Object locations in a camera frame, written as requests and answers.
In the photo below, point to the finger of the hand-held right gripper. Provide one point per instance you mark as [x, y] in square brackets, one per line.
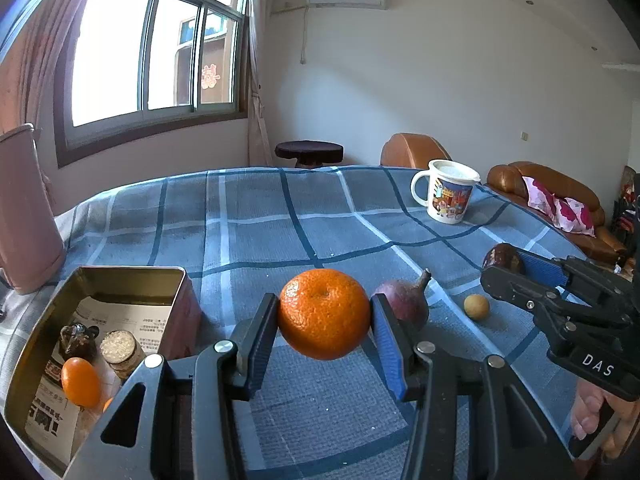
[545, 270]
[510, 285]

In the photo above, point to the purple stemmed fruit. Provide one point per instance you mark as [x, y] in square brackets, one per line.
[402, 305]

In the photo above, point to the white cartoon print mug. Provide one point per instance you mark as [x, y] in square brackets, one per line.
[447, 192]

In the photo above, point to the pink electric kettle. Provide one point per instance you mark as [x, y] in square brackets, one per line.
[25, 220]

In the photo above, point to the dark purple passion fruit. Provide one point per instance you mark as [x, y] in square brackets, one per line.
[500, 258]

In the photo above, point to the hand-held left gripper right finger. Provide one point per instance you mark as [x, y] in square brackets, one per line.
[387, 345]

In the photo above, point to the person's right hand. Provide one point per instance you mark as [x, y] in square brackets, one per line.
[585, 410]

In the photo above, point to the sliding glass window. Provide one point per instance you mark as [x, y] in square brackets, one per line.
[110, 60]

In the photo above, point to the tan longan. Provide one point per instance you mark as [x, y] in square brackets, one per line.
[475, 306]

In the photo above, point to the pink curtain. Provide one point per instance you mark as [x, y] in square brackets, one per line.
[40, 60]
[257, 110]

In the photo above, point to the brown leather armchair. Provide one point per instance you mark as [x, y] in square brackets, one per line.
[412, 150]

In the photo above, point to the small smooth tangerine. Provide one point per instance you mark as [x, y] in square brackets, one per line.
[80, 381]

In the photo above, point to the dark round stool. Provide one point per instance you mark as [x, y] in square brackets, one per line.
[309, 150]

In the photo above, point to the small cork-topped jar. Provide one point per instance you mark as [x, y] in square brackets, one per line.
[120, 355]

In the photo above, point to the blue plaid tablecloth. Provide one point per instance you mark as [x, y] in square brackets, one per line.
[300, 240]

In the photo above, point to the large bumpy tangerine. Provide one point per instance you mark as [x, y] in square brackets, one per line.
[324, 314]

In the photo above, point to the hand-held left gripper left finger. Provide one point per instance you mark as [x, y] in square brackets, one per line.
[262, 345]

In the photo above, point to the red paper window sticker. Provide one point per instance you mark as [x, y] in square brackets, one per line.
[209, 76]

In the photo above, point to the red white floral cloth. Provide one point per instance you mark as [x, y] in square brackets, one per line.
[565, 210]

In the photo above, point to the dark chocolate piece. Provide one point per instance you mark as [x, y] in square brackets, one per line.
[75, 342]

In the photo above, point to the brown leather sofa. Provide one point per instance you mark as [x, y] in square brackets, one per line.
[505, 175]

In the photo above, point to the pink metal tin box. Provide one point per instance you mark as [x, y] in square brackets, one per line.
[185, 315]

